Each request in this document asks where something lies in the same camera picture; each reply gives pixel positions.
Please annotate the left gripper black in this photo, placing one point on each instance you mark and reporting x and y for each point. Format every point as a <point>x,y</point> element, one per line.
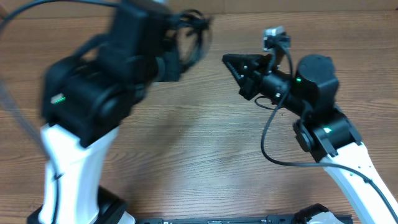
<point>176,56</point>

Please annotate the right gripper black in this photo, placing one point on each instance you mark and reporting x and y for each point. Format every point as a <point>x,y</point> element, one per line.
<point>252,66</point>

